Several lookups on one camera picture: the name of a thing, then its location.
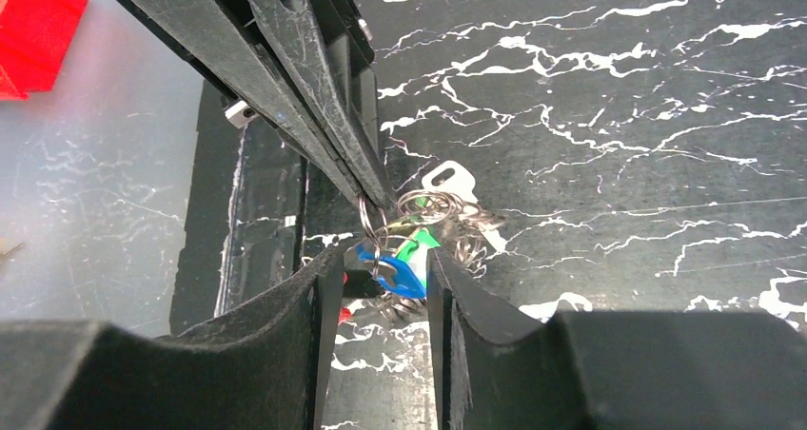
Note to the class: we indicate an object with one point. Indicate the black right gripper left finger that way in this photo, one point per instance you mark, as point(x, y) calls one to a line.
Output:
point(263, 365)

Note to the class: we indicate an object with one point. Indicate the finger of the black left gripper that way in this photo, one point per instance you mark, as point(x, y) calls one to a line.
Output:
point(221, 40)
point(324, 51)

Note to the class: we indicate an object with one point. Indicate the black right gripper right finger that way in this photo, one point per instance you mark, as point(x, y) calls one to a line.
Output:
point(497, 368)

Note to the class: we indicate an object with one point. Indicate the blue key tag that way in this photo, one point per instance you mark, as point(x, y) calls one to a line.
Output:
point(394, 275)

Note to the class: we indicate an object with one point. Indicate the green key tag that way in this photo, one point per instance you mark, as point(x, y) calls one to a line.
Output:
point(414, 252)

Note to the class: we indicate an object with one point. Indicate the steel key organizer red handle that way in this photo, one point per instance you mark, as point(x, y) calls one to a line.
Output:
point(462, 229)

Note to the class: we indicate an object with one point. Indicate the silver key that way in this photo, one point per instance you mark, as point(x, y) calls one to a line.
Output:
point(452, 177)

